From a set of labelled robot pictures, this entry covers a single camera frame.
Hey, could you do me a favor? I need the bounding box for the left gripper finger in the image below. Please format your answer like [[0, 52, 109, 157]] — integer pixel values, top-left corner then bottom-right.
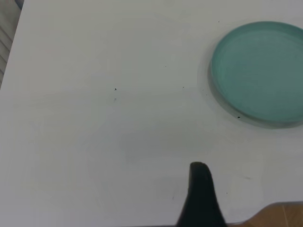
[[174, 161, 228, 227]]

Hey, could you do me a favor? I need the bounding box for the green plate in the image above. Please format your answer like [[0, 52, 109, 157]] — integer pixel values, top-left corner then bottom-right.
[[207, 21, 303, 130]]

